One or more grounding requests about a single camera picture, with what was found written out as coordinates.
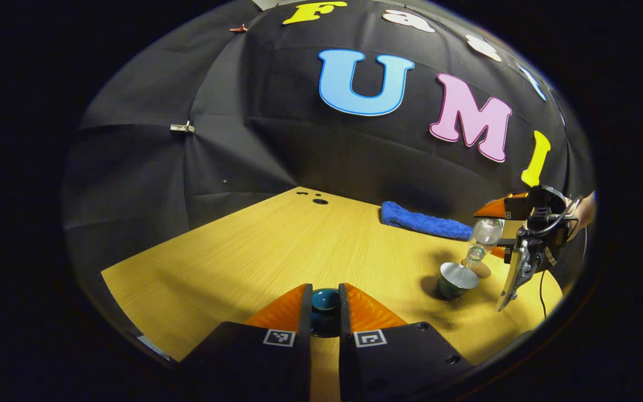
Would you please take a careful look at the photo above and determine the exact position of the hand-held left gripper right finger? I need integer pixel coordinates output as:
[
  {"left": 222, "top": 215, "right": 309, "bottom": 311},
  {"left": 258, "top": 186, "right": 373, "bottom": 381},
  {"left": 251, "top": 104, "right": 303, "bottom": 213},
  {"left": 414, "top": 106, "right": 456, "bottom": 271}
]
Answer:
[{"left": 338, "top": 283, "right": 474, "bottom": 402}]

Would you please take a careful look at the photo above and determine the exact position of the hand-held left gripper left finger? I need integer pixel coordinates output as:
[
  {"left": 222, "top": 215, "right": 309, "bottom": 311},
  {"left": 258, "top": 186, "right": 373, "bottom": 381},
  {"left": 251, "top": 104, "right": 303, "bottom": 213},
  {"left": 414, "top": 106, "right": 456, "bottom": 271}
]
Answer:
[{"left": 179, "top": 283, "right": 314, "bottom": 402}]

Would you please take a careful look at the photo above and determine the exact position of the clear plastic water bottle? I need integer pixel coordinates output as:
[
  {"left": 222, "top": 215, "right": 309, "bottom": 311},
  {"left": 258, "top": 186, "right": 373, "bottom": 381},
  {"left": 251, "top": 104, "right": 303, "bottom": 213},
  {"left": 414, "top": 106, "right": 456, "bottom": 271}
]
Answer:
[{"left": 463, "top": 218, "right": 504, "bottom": 270}]

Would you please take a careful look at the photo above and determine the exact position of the teal teacup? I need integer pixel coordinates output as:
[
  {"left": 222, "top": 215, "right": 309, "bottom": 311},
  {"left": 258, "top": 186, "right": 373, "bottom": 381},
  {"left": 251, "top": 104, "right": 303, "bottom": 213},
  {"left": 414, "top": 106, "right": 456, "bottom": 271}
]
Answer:
[{"left": 436, "top": 262, "right": 481, "bottom": 300}]

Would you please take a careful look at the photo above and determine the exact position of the blue towel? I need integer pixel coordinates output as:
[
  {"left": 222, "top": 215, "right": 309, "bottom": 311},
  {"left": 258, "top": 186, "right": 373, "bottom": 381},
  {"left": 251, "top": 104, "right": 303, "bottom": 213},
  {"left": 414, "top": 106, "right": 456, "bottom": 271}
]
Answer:
[{"left": 380, "top": 201, "right": 474, "bottom": 241}]

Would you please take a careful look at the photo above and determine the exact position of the black backdrop cloth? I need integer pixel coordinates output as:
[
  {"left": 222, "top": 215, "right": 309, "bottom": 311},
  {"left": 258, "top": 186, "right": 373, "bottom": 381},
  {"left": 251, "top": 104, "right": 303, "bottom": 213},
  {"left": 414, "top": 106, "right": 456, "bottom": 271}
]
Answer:
[{"left": 62, "top": 0, "right": 596, "bottom": 280}]

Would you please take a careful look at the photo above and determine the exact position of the black cable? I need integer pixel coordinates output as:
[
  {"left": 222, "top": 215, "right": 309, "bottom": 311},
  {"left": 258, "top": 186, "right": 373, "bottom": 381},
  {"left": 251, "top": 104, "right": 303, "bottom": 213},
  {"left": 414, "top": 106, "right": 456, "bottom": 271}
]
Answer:
[{"left": 538, "top": 268, "right": 548, "bottom": 320}]

